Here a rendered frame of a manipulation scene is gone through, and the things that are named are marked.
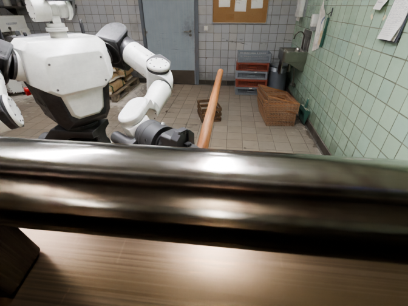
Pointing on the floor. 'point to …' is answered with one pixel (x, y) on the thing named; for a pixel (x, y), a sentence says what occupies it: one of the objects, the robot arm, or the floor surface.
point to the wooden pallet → (124, 89)
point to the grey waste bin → (274, 79)
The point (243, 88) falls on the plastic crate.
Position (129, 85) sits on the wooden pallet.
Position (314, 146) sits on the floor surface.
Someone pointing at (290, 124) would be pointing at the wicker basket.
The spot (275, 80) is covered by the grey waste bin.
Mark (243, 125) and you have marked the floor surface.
